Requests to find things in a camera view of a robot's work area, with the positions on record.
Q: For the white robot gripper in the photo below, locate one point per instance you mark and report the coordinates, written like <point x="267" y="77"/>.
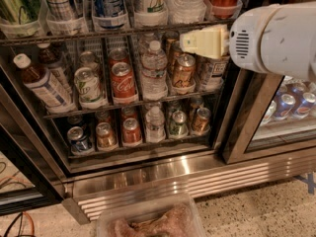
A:
<point x="249" y="39"/>

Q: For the clear water bottle top shelf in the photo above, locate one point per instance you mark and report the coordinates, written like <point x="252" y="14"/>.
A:
<point x="185" y="11"/>

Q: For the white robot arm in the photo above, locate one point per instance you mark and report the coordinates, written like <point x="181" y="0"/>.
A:
<point x="278" y="39"/>

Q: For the iced tea bottle right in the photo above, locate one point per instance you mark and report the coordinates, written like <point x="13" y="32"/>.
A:
<point x="210" y="72"/>

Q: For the iced tea bottle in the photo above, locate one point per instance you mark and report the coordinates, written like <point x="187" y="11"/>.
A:
<point x="210" y="72"/>
<point x="56" y="62"/>
<point x="37" y="78"/>

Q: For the front water bottle middle shelf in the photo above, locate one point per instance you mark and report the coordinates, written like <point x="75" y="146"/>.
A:
<point x="154" y="71"/>

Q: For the gold can bottom shelf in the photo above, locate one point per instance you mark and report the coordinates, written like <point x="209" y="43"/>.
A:
<point x="200" y="123"/>

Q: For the right glass fridge door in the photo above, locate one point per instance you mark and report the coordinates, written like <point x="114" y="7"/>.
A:
<point x="256" y="134"/>

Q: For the green can bottom shelf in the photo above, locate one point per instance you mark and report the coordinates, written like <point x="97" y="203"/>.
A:
<point x="178" y="125"/>

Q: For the green can shelf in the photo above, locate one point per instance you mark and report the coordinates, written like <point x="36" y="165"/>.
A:
<point x="19" y="12"/>
<point x="178" y="125"/>

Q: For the water bottle bottom shelf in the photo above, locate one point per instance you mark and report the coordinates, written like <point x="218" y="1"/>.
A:
<point x="155" y="121"/>

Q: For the blue white can top shelf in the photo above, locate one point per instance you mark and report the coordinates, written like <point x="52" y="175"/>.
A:
<point x="109" y="13"/>

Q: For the red can bottom shelf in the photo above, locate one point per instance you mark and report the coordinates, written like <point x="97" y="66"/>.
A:
<point x="131" y="133"/>

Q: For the brown can bottom shelf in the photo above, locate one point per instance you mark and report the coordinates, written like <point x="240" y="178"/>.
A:
<point x="106" y="138"/>

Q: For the striped can top shelf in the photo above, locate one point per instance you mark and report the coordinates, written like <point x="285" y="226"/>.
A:
<point x="65" y="10"/>

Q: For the rear iced tea bottle left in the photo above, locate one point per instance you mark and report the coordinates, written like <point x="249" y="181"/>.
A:
<point x="56" y="62"/>

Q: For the blue pepsi can bottom shelf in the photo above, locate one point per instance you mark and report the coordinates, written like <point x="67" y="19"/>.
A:
<point x="80" y="143"/>

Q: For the front iced tea bottle left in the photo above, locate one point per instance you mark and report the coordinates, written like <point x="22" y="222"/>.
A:
<point x="37" y="78"/>

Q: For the green can top shelf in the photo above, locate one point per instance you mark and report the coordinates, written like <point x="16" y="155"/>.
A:
<point x="19" y="12"/>

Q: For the stainless fridge vent grille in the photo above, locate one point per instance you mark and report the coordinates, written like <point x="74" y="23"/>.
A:
<point x="199" y="176"/>

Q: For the left open fridge door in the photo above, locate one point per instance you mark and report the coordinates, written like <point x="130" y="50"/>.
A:
<point x="31" y="182"/>

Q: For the rear gold soda can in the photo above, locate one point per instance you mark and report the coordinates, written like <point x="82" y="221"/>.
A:
<point x="174" y="52"/>

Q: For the gold soda can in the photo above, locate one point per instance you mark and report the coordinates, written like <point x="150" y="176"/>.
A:
<point x="183" y="73"/>
<point x="174" y="52"/>

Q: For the front gold soda can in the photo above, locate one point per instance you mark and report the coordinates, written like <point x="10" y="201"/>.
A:
<point x="183" y="73"/>

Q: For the pepsi can behind right door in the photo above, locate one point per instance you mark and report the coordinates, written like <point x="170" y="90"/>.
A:
<point x="284" y="105"/>

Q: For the rear red coca-cola can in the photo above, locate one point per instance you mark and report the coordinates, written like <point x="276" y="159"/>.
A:
<point x="118" y="55"/>

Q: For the front red coca-cola can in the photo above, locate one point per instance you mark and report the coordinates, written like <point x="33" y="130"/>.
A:
<point x="123" y="83"/>

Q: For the rear white green can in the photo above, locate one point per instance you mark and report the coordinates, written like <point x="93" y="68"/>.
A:
<point x="90" y="59"/>

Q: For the front white green soda can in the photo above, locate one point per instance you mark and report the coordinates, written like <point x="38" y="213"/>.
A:
<point x="90" y="89"/>

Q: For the clear plastic bin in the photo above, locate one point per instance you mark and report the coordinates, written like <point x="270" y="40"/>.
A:
<point x="172" y="216"/>

